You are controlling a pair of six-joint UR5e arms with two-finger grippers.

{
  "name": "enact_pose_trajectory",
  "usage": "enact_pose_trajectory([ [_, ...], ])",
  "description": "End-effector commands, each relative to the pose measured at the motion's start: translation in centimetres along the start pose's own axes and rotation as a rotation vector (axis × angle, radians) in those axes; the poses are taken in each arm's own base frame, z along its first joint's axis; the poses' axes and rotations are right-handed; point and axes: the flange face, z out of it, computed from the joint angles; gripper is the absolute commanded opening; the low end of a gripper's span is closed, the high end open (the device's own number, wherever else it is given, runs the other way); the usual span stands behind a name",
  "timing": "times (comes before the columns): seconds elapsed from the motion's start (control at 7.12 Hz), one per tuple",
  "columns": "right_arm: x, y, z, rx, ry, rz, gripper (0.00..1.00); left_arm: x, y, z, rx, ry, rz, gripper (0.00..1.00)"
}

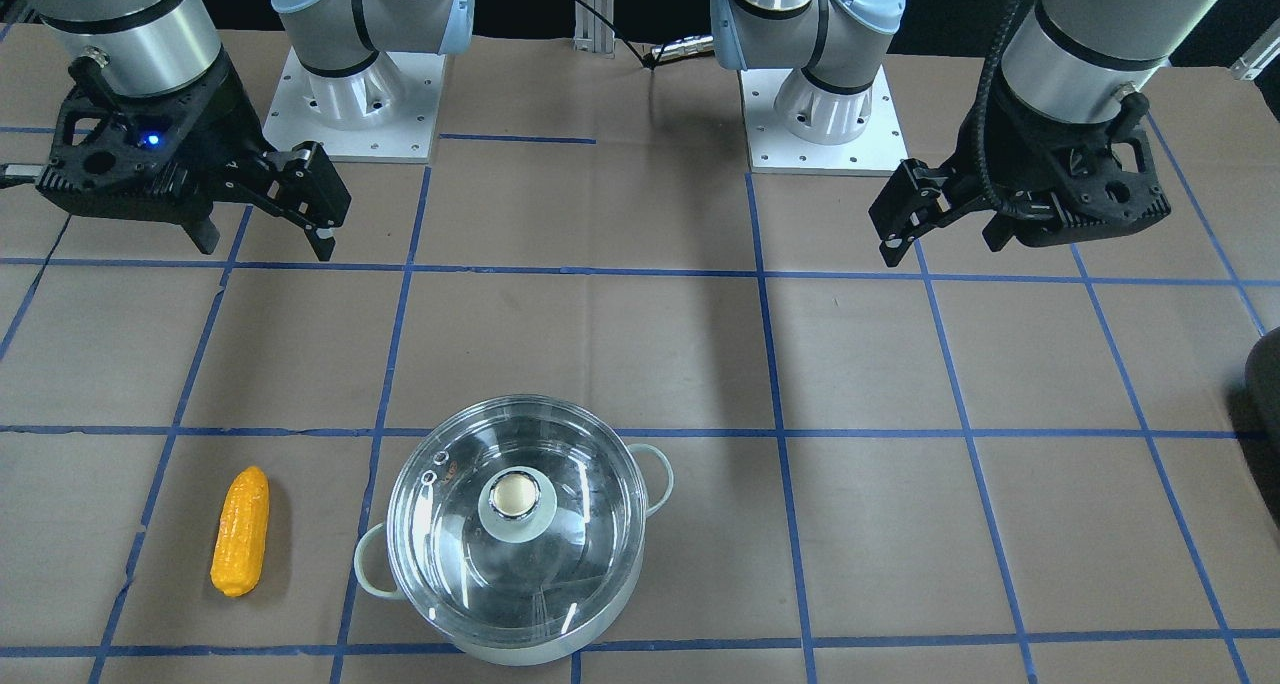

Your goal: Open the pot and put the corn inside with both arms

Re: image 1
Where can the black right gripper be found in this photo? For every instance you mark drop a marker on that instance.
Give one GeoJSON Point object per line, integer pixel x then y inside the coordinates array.
{"type": "Point", "coordinates": [222, 124]}

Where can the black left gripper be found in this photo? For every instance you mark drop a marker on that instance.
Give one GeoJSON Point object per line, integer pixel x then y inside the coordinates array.
{"type": "Point", "coordinates": [1012, 142]}

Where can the yellow corn cob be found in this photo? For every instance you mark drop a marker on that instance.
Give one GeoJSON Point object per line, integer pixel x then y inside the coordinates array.
{"type": "Point", "coordinates": [240, 545]}

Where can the glass pot lid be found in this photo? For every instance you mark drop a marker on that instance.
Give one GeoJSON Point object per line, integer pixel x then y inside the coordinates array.
{"type": "Point", "coordinates": [516, 522]}

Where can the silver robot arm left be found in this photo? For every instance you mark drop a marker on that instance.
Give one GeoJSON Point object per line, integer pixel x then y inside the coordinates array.
{"type": "Point", "coordinates": [1067, 59]}

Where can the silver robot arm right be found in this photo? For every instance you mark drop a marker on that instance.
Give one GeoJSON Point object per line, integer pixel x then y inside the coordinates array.
{"type": "Point", "coordinates": [157, 46]}

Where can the white cooking pot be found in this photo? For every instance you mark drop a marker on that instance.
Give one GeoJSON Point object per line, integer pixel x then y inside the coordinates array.
{"type": "Point", "coordinates": [510, 604]}

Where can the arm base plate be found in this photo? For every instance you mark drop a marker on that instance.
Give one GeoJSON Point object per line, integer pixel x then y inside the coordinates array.
{"type": "Point", "coordinates": [385, 114]}
{"type": "Point", "coordinates": [794, 128]}

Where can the aluminium frame post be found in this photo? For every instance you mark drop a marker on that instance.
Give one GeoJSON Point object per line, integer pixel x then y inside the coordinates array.
{"type": "Point", "coordinates": [590, 32]}

